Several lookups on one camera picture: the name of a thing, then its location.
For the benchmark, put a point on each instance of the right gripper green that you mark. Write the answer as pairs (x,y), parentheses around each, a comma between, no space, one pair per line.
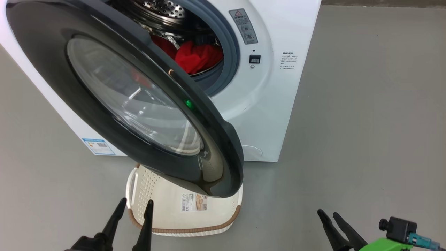
(386,245)

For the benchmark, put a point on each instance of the cream perforated laundry basket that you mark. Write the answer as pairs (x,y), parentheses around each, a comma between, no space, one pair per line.
(163,216)

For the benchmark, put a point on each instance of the red and white garment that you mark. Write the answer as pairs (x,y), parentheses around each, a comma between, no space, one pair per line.
(195,57)

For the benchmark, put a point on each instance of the white front-load washing machine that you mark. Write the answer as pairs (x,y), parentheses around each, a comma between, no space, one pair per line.
(278,104)

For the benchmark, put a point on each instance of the dark round glass washer door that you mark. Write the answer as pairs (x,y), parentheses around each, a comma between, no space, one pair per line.
(45,52)

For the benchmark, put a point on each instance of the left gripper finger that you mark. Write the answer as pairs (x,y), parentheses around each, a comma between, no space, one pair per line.
(146,230)
(115,223)

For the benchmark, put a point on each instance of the teal right camera connector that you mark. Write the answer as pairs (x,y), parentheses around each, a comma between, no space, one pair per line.
(420,240)

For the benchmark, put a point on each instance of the perforated steel washer drum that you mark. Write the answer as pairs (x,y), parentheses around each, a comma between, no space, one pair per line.
(163,8)

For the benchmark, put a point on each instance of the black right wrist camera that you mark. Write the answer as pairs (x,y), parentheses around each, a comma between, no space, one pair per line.
(399,228)

